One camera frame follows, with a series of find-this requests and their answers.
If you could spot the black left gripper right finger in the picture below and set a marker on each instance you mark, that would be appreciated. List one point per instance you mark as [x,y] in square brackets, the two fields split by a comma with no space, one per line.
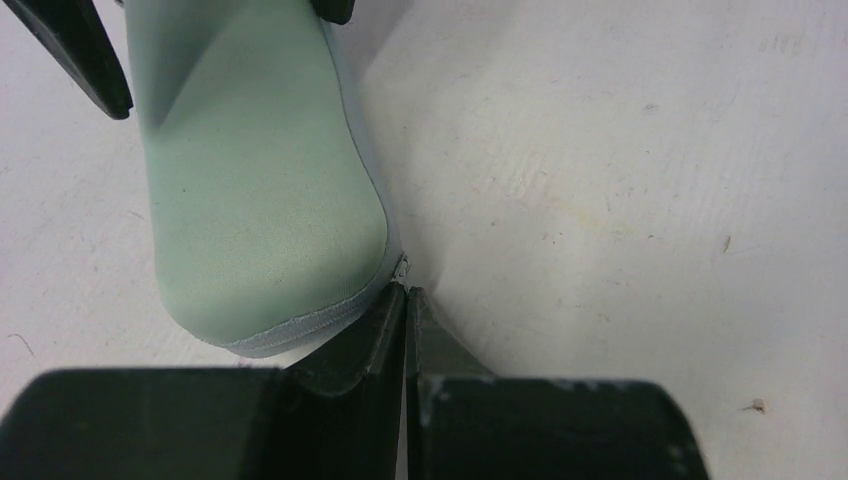
[465,422]

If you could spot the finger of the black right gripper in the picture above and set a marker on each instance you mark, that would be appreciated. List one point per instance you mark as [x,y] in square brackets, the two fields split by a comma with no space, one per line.
[73,33]
[334,11]

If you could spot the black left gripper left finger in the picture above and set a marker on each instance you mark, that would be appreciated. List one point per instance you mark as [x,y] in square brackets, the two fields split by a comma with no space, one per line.
[334,414]

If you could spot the mint green umbrella case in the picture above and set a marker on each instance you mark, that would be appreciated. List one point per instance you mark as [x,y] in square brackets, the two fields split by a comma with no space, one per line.
[271,223]

